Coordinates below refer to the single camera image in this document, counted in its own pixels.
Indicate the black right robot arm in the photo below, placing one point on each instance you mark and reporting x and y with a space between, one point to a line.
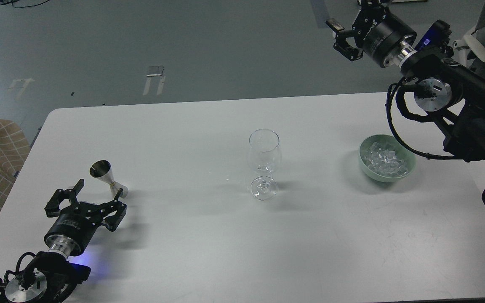
439 49

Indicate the silver floor plate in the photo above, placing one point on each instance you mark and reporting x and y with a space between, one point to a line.
155 71

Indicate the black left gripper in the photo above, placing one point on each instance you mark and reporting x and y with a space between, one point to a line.
76 224

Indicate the clear ice cubes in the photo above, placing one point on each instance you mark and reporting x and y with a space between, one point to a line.
383 159

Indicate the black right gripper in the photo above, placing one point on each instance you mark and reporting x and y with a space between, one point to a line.
377 32

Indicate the steel cocktail jigger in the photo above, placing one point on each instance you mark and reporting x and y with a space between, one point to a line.
102 170

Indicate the clear wine glass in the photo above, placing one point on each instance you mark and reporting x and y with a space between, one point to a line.
264 157

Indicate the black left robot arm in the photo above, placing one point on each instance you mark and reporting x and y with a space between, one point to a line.
49 276

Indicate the white office chair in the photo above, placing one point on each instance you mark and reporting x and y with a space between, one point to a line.
470 48

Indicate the green bowl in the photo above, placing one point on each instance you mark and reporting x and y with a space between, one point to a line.
401 151

